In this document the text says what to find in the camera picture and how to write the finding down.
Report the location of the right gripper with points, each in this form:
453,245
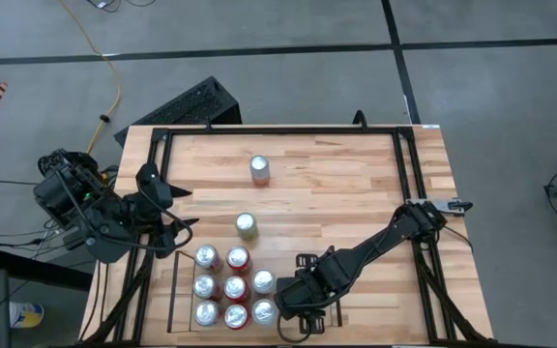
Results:
307,292

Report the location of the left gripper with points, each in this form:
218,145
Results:
153,208

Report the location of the raspberry lime beverage can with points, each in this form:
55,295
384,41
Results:
263,280
264,311

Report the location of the silver diet cola can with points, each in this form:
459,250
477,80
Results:
206,255
204,286
204,313

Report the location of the red cola can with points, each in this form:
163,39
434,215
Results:
238,257
235,287
236,315

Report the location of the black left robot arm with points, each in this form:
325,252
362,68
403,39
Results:
95,217

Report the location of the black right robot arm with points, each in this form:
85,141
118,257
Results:
380,241

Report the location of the green beverage can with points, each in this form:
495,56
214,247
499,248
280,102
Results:
246,222

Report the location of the silver can top left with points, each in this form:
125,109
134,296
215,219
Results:
259,164

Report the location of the black perforated computer tower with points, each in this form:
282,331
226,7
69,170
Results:
186,106

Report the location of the black floor beam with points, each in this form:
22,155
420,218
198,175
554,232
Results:
37,270

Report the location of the small black clamp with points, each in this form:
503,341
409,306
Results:
360,120

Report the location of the white yellow blue container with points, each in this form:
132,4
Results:
26,314

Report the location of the small white label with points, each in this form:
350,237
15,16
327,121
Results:
430,126

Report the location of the silver metal bracket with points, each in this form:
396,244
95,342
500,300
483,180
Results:
455,206

